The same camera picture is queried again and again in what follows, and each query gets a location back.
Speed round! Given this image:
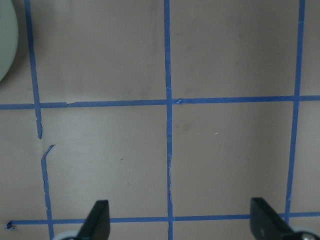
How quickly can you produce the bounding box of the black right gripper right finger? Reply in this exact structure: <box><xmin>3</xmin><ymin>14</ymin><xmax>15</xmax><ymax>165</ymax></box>
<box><xmin>249</xmin><ymin>197</ymin><xmax>293</xmax><ymax>240</ymax></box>

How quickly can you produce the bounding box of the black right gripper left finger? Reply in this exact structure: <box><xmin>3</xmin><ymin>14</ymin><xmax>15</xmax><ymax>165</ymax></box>
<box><xmin>75</xmin><ymin>200</ymin><xmax>110</xmax><ymax>240</ymax></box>

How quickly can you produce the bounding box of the pale green cooking pot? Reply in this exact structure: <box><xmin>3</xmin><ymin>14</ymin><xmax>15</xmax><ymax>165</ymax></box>
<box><xmin>0</xmin><ymin>0</ymin><xmax>19</xmax><ymax>81</ymax></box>

